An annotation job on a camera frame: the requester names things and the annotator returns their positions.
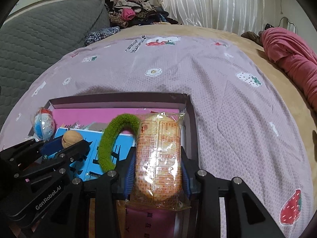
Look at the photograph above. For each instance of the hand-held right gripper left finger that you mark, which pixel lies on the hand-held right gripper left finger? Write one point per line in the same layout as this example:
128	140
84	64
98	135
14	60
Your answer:
130	176

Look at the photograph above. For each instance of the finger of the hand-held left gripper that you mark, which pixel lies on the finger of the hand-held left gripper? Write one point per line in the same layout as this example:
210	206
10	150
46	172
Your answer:
79	150
50	146

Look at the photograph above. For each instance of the clear capsule toy ball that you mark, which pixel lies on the clear capsule toy ball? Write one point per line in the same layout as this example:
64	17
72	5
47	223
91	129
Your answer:
43	125

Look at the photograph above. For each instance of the brown cloth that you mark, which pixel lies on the brown cloth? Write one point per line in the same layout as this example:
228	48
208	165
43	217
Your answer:
250	36

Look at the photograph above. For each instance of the beige bed sheet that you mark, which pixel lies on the beige bed sheet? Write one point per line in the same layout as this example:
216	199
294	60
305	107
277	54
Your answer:
272	62

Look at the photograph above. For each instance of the dark floral cloth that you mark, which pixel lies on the dark floral cloth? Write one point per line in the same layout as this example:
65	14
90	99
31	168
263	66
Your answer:
101	34

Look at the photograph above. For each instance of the white curtain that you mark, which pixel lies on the white curtain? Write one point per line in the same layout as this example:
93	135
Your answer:
210	2

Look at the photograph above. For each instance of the walnut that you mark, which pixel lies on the walnut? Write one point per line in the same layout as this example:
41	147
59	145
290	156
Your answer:
71	138

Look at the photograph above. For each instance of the pink book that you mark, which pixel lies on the pink book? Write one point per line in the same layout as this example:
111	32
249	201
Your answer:
99	117

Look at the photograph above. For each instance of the orange cracker packet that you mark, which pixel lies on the orange cracker packet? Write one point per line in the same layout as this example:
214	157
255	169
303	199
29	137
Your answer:
158	158

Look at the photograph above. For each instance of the green fuzzy hair scrunchie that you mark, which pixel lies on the green fuzzy hair scrunchie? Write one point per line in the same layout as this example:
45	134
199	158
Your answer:
106	141

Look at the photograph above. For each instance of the grey shallow cardboard box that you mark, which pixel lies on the grey shallow cardboard box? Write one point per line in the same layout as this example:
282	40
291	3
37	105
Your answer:
111	103

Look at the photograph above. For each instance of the pile of clothes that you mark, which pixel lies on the pile of clothes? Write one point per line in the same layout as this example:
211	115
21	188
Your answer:
138	12

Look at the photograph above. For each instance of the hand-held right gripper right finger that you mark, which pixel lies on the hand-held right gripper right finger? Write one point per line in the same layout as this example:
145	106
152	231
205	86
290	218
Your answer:
185	176

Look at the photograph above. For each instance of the grey quilted cover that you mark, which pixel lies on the grey quilted cover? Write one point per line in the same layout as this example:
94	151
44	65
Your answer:
37	42

